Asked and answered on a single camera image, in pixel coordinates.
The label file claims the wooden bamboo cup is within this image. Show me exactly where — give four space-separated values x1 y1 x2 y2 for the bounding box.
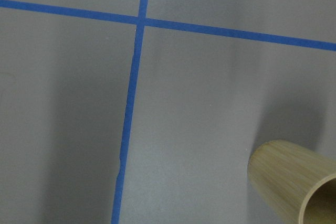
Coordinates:
247 140 335 223

